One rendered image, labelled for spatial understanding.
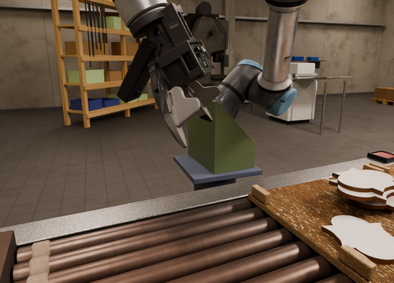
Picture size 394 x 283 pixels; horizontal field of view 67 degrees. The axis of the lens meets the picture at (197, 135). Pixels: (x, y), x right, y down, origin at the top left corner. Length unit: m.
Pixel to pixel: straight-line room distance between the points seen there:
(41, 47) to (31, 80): 0.84
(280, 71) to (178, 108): 0.60
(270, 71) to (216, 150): 0.32
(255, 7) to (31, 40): 6.15
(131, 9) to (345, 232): 0.54
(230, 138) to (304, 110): 5.29
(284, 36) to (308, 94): 5.38
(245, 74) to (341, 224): 0.64
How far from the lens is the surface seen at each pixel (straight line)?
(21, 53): 8.49
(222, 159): 1.06
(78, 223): 0.73
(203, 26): 7.70
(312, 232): 0.65
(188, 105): 0.43
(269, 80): 1.02
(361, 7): 12.31
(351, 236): 0.65
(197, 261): 0.57
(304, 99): 6.24
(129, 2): 0.48
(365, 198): 0.72
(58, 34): 6.25
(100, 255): 0.62
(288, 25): 0.91
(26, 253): 0.67
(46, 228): 0.74
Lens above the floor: 1.27
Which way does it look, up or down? 14 degrees down
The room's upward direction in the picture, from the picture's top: straight up
